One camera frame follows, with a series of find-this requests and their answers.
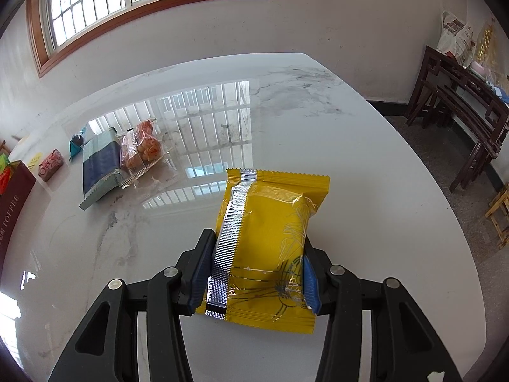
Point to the teal wrapped candy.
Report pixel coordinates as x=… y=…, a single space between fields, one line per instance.
x=76 y=143

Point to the clear bag of orange snacks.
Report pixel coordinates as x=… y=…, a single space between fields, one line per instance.
x=143 y=149

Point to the yellow snack packet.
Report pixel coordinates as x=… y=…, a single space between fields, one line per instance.
x=266 y=230

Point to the round yellow sticker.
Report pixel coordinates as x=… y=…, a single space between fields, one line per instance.
x=35 y=159

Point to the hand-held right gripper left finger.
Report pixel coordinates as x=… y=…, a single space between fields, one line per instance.
x=199 y=282

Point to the pink snack packet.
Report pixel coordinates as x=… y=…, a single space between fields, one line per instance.
x=49 y=165

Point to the gold ornament in clear wrap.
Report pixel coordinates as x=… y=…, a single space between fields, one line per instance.
x=486 y=45

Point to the blue cloth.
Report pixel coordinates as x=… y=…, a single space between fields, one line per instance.
x=503 y=94

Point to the pink round box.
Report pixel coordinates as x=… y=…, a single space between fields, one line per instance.
x=482 y=71

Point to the dark red tin box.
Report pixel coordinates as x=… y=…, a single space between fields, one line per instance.
x=14 y=207

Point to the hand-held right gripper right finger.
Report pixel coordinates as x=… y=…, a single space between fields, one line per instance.
x=310 y=286

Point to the dark wooden side table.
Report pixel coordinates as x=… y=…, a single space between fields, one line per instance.
x=469 y=75

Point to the dark wooden bench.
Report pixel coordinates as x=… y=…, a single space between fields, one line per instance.
x=473 y=127

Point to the blue and teal snack packet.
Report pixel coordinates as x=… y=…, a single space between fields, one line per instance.
x=101 y=167

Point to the white printed bag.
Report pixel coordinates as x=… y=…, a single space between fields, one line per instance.
x=455 y=36

